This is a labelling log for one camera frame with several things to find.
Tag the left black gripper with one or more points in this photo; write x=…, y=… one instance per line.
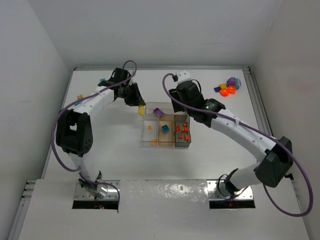
x=133, y=95

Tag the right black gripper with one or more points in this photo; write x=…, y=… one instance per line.
x=176, y=101

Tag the long yellow lego plate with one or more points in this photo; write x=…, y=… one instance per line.
x=141, y=110

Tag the dark purple lego brick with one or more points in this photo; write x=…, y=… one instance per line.
x=158, y=111

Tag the small teal lego brick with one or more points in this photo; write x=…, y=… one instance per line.
x=165, y=128

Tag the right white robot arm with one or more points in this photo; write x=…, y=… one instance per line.
x=272, y=161

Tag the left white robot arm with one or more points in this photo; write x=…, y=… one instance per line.
x=74, y=132

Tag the purple flat lego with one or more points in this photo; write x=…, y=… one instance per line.
x=216, y=89

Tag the clear long container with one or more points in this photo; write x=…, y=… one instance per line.
x=165, y=107

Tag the grey small container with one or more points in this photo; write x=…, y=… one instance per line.
x=180, y=120

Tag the amber small container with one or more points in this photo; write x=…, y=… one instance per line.
x=166, y=138

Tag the yellow lego brick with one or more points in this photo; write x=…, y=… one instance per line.
x=223, y=86

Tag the lower orange funnel lego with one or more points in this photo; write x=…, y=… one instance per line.
x=224, y=92

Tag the orange funnel lego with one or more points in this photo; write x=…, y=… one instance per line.
x=224, y=92
x=231, y=89

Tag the clear small container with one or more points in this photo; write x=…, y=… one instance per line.
x=149, y=135

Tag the upper orange funnel lego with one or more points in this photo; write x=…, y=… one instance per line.
x=231, y=89

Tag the teal grey lego cylinder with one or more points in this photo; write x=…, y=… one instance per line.
x=237, y=83

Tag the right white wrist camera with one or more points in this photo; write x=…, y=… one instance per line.
x=181, y=76

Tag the right aluminium rail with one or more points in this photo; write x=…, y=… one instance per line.
x=257, y=102

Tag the aluminium rail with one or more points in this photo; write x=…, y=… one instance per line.
x=257, y=102
x=22, y=210

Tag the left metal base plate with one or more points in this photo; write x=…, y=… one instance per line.
x=107, y=191

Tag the metal base plate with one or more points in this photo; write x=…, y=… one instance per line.
x=107, y=191
x=215, y=195

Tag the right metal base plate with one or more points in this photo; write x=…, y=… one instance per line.
x=215, y=195

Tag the left aluminium rail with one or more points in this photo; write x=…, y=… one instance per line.
x=22, y=210

